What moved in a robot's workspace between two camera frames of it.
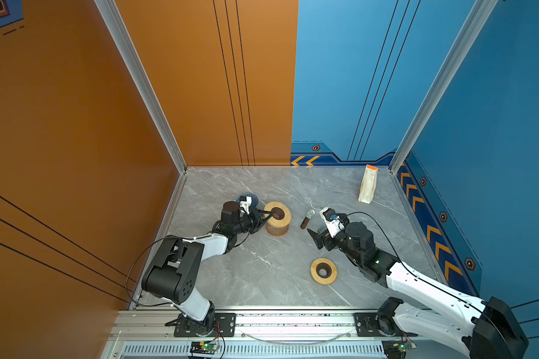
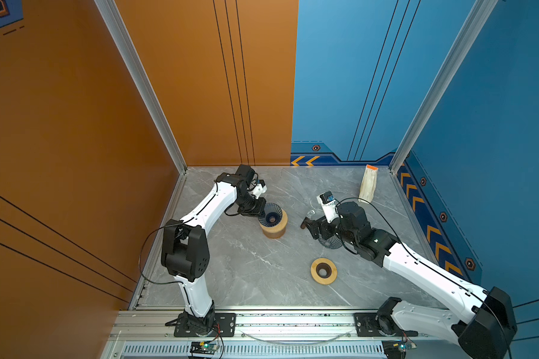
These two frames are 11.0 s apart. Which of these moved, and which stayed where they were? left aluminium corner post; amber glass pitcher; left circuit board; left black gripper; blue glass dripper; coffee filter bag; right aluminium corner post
Moved: left black gripper; blue glass dripper
Stayed: right aluminium corner post; left circuit board; left aluminium corner post; coffee filter bag; amber glass pitcher
